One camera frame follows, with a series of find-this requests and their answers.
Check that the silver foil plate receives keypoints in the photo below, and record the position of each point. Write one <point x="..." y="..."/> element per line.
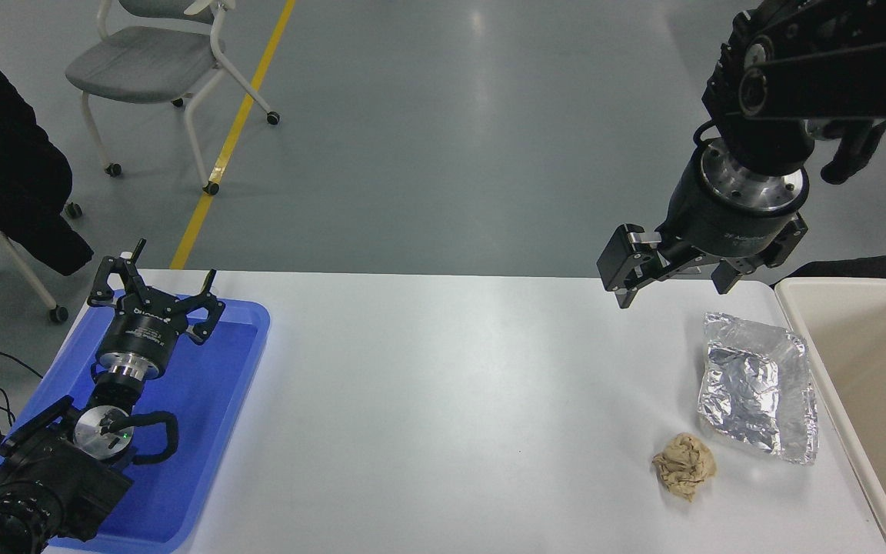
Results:
<point x="751" y="385"/>

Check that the white-legged chair with casters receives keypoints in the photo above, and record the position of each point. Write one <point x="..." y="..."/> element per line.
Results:
<point x="28" y="271"/>

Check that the large pale plastic bin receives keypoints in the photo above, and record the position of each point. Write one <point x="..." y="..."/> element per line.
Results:
<point x="874" y="400"/>

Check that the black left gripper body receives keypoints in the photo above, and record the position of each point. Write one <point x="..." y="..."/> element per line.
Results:
<point x="143" y="331"/>

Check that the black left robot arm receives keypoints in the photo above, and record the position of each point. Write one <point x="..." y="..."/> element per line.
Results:
<point x="51" y="477"/>

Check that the grey chair with white frame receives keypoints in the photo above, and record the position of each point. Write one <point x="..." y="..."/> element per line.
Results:
<point x="135" y="61"/>

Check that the crumpled tan paper ball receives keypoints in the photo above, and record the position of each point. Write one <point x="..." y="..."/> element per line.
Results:
<point x="685" y="465"/>

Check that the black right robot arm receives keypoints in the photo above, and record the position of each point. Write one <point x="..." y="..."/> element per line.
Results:
<point x="835" y="69"/>

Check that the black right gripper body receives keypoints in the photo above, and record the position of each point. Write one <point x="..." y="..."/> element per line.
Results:
<point x="720" y="231"/>

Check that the blue plastic tray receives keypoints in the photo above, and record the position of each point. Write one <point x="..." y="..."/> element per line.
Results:
<point x="204" y="400"/>

